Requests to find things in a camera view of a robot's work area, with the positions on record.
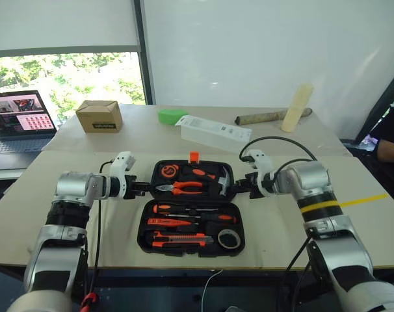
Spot cream rolled sheet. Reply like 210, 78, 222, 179
281, 83, 315, 134

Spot orange voltage tester pen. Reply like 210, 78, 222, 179
146, 218, 193, 228

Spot steel claw hammer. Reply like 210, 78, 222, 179
215, 166, 233, 197

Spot orange black utility knife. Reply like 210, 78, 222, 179
151, 231, 215, 249

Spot black slanted frame bar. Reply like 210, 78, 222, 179
355, 60, 394, 141

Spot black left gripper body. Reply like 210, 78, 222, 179
123, 174, 145, 200

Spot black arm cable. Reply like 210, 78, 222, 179
239, 136, 319, 312
79, 160, 118, 310

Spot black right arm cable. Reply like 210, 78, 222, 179
239, 136, 319, 312

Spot seated person in black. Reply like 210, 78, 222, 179
374, 96, 394, 165

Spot orange handled pliers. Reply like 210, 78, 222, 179
155, 180, 205, 196

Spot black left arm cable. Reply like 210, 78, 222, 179
79, 160, 118, 310

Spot black plastic tool case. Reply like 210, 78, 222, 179
137, 159, 247, 258

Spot short orange black screwdriver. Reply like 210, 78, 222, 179
151, 203, 202, 215

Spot orange black tape measure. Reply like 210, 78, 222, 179
159, 163, 179, 179

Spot dark window frame post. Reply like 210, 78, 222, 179
133, 0, 156, 106

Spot yellow tape strip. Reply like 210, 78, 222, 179
299, 193, 388, 215

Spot dark open laptop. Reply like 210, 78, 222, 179
0, 90, 59, 172

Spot long white product box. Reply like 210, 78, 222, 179
174, 114, 253, 155

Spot brown cardboard box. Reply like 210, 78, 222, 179
75, 99, 124, 134

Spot brown cardboard tube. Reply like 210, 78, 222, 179
234, 107, 313, 127

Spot black table frame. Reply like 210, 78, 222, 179
86, 266, 315, 308

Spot thin white cable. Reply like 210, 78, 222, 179
201, 269, 224, 312

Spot black electrical tape roll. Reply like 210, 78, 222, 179
217, 227, 242, 250

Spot long orange black screwdriver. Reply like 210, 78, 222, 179
165, 212, 239, 224

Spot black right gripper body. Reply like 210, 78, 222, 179
244, 173, 266, 200

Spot orange black stubby handle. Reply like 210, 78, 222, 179
183, 166, 217, 181

